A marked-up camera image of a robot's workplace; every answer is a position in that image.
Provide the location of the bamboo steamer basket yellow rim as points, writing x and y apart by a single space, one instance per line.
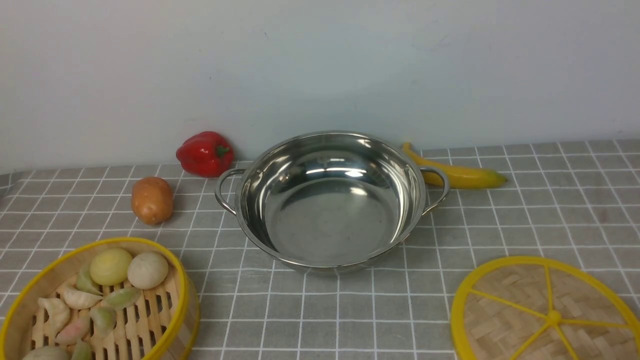
162 324

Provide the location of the woven bamboo steamer lid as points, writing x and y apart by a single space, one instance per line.
533 308

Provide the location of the stainless steel pot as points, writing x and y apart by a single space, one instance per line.
330 201

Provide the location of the red bell pepper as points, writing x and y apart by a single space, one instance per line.
207 154

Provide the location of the yellow banana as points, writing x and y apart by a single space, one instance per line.
459 177

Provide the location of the brown potato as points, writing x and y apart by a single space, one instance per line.
152 200

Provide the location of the white bun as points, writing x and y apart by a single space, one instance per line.
147 270

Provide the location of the yellow-green bun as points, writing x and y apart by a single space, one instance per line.
110 267

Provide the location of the green dumpling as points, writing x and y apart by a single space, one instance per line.
121 298

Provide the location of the white dumpling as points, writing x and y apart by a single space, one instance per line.
79 300

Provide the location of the pink dumpling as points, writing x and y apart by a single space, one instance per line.
73 332

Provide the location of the pale bun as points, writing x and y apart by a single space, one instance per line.
48 352

